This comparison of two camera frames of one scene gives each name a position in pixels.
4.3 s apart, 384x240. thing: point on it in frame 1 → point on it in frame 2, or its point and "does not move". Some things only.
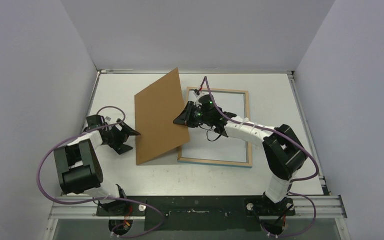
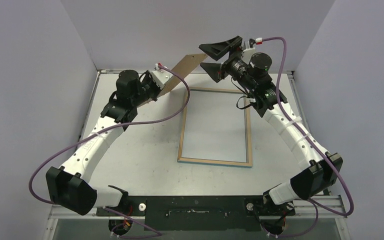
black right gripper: (190, 115) → (224, 66)
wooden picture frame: (249, 163) does not move
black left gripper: (119, 146) → (148, 77)
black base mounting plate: (201, 213) does not move
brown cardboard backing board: (155, 109) → (184, 67)
